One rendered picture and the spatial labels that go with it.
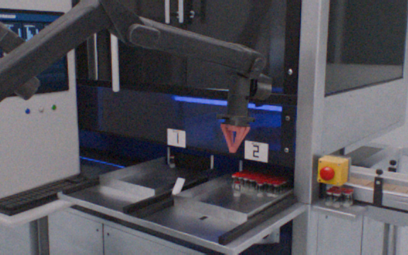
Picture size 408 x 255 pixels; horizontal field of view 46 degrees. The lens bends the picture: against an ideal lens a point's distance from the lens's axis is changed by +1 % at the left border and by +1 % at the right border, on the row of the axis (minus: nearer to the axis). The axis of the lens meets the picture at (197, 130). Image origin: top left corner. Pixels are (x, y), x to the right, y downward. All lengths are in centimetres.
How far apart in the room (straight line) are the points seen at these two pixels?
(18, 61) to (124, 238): 127
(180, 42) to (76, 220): 139
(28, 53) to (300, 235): 99
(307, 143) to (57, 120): 102
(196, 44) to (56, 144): 102
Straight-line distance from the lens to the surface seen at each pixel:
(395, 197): 152
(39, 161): 196
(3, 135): 185
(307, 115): 144
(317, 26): 142
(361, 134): 184
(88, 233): 226
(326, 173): 141
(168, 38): 106
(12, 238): 283
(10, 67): 94
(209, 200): 150
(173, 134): 175
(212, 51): 115
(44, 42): 95
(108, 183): 165
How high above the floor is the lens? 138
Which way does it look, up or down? 11 degrees down
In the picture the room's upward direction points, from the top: straight up
